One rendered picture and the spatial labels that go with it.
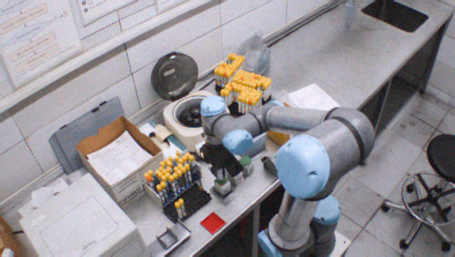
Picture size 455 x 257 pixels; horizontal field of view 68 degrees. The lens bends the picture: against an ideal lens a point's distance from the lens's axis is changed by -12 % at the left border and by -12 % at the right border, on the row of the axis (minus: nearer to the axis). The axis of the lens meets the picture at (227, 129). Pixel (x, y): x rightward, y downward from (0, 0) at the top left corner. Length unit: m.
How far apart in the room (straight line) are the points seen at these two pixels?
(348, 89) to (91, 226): 1.38
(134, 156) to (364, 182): 1.67
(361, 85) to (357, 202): 0.89
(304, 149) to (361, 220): 1.83
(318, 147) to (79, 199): 0.74
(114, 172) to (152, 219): 0.25
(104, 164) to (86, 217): 0.47
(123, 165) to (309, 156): 0.97
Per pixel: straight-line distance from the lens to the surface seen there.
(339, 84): 1.96
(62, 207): 1.18
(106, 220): 1.10
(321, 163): 0.71
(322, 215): 1.12
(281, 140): 1.58
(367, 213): 2.55
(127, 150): 1.58
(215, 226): 1.38
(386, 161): 2.87
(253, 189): 1.46
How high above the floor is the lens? 2.06
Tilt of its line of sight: 45 degrees down
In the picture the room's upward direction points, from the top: 3 degrees counter-clockwise
